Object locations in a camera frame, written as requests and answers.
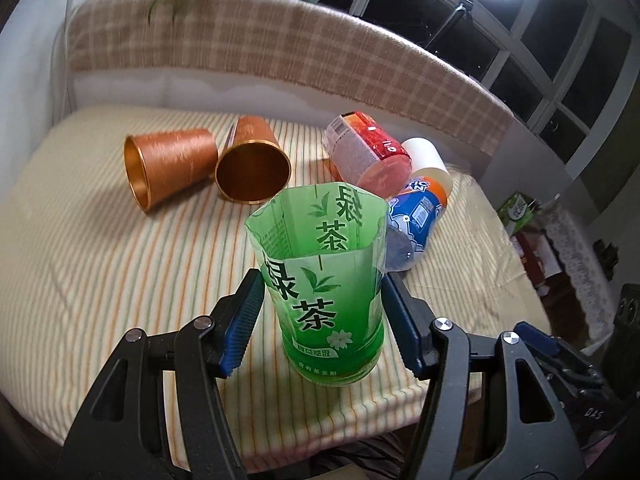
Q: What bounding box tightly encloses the plaid sofa back cover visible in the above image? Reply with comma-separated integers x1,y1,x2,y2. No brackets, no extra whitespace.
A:
67,0,514,155

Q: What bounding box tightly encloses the green tea bottle cup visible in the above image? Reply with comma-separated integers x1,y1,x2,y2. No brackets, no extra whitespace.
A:
245,182,388,387

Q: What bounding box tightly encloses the striped cushion mat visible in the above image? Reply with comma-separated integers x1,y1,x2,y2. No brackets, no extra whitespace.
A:
1,105,549,471

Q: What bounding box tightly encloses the orange cup lying left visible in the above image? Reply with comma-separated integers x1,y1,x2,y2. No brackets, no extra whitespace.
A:
122,128,218,212

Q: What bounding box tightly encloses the orange cup lying right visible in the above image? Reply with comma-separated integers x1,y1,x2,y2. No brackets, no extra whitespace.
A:
215,115,292,205

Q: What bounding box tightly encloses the blue bottle cup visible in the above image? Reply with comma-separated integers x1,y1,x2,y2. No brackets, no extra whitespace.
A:
385,177,447,272

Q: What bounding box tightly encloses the orange cup lying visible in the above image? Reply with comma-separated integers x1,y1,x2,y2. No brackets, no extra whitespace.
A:
122,128,218,212
215,115,292,205

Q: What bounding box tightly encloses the white plastic cup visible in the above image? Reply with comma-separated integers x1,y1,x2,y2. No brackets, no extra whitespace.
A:
401,138,454,196

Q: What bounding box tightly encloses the red bottle cup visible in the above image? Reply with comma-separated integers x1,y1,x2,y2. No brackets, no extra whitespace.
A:
322,110,412,200

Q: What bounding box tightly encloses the green paper bag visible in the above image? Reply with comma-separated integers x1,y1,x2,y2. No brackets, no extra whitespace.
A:
497,192,540,236

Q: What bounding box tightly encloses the lace covered side table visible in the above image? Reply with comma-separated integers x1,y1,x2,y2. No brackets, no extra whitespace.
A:
538,202,617,346

